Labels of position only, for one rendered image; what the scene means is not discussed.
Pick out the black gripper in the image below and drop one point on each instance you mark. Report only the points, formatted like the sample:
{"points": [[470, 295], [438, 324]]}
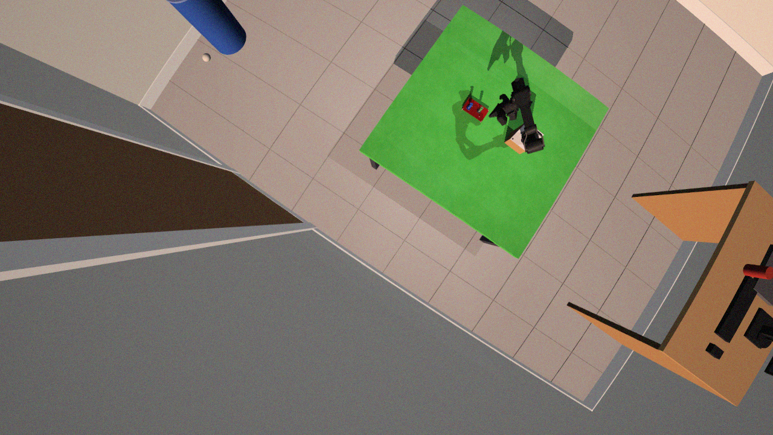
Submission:
{"points": [[502, 109]]}

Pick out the red circuit board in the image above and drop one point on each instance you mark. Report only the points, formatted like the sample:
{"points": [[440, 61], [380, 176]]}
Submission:
{"points": [[475, 109]]}

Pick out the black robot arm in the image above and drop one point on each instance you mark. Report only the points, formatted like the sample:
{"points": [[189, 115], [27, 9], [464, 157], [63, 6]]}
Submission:
{"points": [[521, 97]]}

